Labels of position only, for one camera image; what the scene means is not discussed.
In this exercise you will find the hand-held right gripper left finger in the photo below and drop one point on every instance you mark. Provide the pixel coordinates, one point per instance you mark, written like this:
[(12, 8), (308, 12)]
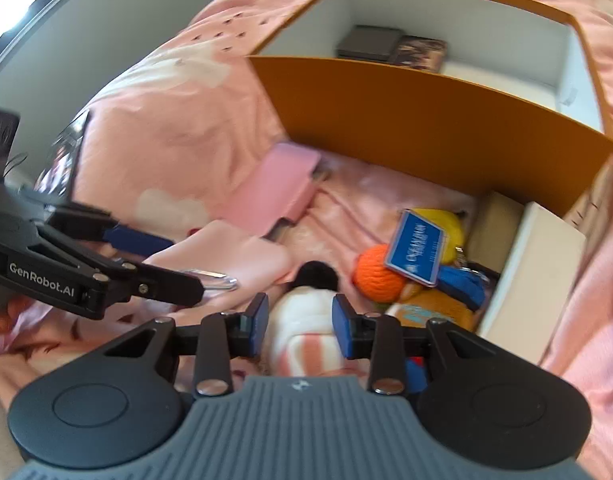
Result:
[(259, 317)]

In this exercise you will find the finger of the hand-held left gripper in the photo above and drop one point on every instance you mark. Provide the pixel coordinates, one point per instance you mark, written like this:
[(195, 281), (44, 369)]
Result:
[(136, 240), (166, 287)]

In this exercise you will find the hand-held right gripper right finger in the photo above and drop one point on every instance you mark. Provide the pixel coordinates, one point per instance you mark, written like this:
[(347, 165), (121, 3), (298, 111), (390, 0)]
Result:
[(342, 327)]

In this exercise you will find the white pink striped plush toy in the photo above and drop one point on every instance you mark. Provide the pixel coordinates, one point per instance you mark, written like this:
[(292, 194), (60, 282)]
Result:
[(301, 310)]

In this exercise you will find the orange crochet ball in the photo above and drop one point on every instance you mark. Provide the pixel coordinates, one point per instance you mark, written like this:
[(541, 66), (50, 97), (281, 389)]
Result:
[(374, 275)]

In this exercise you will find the yellow block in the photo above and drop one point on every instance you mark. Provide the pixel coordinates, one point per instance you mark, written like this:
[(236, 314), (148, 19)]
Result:
[(454, 230)]

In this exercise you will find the orange cardboard box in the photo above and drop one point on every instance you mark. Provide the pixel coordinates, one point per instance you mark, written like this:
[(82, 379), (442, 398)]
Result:
[(411, 120)]

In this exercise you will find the person's left hand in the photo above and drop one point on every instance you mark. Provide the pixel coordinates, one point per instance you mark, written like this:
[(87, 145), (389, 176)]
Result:
[(1, 322)]

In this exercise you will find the light pink pouch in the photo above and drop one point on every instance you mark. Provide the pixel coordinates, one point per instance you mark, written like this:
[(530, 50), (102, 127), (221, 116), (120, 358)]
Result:
[(236, 257)]

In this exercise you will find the red blue small toy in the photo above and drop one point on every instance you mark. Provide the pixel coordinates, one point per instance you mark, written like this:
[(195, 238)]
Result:
[(417, 375)]

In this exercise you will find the orange blue plush toy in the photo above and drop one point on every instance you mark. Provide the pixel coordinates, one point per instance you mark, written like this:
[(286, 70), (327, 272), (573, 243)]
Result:
[(436, 310)]

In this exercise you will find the printed booklet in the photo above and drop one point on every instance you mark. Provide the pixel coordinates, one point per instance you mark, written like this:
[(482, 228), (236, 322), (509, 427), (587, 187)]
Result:
[(61, 165)]

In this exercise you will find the blue card tag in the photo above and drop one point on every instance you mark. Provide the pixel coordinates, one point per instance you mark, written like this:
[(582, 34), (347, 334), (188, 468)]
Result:
[(416, 250)]

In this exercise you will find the pink printed blanket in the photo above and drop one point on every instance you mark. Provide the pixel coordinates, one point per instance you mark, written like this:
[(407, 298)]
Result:
[(186, 85)]

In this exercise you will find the beige box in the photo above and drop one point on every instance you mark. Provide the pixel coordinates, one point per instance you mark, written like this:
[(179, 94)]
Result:
[(496, 225)]

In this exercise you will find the white box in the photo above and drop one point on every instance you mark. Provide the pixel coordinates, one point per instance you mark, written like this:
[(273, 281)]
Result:
[(526, 285)]

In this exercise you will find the patterned card box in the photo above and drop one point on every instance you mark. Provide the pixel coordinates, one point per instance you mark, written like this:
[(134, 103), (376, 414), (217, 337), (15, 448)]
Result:
[(421, 52)]

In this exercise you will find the dark brown flat box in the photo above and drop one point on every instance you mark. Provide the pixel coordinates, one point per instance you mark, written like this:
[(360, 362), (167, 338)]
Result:
[(369, 42)]

